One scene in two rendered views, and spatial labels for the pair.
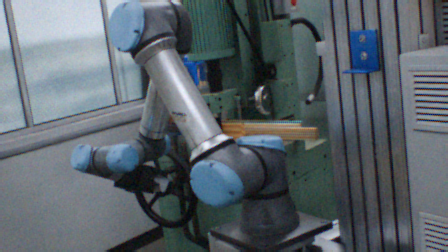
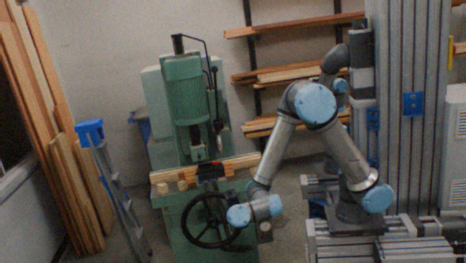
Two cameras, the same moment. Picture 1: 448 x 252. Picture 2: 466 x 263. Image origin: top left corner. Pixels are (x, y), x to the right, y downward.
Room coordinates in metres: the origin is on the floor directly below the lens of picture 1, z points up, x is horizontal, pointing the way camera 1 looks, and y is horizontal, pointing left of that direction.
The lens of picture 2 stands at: (0.93, 1.18, 1.61)
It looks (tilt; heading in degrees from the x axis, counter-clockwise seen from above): 20 degrees down; 316
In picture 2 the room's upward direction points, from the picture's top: 9 degrees counter-clockwise
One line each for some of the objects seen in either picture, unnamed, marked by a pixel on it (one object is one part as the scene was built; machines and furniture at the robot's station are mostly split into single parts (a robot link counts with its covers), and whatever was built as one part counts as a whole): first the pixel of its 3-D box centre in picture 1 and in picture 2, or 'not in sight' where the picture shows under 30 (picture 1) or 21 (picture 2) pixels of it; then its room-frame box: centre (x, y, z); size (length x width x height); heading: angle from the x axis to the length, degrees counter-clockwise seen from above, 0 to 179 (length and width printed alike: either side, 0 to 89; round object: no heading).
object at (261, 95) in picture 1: (265, 98); (218, 142); (2.29, -0.17, 1.02); 0.12 x 0.03 x 0.12; 141
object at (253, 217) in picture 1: (267, 206); (354, 204); (1.48, -0.08, 0.87); 0.15 x 0.15 x 0.10
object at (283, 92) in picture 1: (280, 95); (222, 139); (2.31, -0.23, 1.02); 0.09 x 0.07 x 0.12; 51
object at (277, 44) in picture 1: (277, 40); (215, 102); (2.33, -0.24, 1.23); 0.09 x 0.08 x 0.15; 141
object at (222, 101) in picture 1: (221, 102); (197, 151); (2.28, 0.00, 1.03); 0.14 x 0.07 x 0.09; 141
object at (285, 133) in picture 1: (247, 132); (223, 167); (2.19, -0.08, 0.92); 0.58 x 0.02 x 0.04; 51
